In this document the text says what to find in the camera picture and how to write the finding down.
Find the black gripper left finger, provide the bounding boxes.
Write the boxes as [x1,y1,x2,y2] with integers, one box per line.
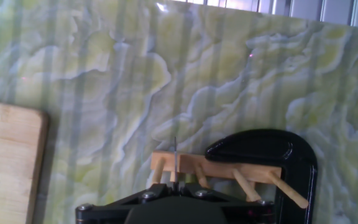
[75,182,177,224]

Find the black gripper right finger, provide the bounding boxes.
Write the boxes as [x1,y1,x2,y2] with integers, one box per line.
[176,182,277,224]

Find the steel cleaver knife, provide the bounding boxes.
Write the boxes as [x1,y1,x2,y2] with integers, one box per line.
[173,136,179,185]

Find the wooden peg knife rack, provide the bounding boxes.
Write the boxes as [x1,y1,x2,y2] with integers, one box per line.
[150,150,310,210]

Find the black C-clamp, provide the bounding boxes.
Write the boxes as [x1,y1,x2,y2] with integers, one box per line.
[204,128,319,224]

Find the bamboo cutting board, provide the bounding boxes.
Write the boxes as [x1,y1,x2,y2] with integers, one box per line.
[0,97,50,224]

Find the green marble pattern mat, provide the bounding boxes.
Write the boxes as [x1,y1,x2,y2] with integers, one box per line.
[0,0,358,224]

